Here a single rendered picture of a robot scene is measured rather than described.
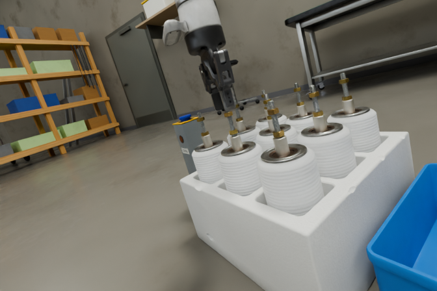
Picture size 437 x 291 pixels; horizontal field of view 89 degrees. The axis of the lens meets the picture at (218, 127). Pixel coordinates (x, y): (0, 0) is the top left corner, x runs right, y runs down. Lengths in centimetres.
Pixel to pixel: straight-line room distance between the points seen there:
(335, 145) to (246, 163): 16
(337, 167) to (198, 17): 36
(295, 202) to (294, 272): 10
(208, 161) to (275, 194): 21
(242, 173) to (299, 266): 17
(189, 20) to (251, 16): 332
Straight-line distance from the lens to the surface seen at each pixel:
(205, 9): 44
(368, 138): 55
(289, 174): 35
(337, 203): 38
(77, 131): 552
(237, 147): 46
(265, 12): 368
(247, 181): 45
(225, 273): 58
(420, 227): 58
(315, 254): 35
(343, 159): 46
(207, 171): 54
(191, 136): 70
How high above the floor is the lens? 39
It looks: 10 degrees down
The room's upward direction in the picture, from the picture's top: 16 degrees counter-clockwise
